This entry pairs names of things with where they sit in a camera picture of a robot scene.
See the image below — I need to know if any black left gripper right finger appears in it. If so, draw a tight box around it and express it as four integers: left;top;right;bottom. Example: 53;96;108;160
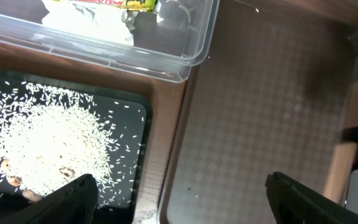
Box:
265;172;358;224

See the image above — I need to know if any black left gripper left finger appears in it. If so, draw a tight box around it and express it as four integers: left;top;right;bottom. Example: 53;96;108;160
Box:
1;174;98;224

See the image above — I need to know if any white napkin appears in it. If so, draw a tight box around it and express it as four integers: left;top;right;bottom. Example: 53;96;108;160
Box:
42;0;137;45

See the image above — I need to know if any yellow green snack wrapper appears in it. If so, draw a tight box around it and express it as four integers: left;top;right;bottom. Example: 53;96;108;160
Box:
54;0;157;11

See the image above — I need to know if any spilled rice food waste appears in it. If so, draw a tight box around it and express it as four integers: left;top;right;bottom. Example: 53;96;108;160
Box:
0;80;147;210

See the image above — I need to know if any black plastic tray bin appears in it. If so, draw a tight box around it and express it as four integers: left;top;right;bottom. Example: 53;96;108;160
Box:
0;69;152;223

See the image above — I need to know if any dark brown serving tray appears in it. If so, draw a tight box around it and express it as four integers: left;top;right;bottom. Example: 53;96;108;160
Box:
158;0;358;223

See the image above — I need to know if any clear plastic bin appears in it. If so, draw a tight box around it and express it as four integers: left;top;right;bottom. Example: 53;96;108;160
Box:
0;0;219;83

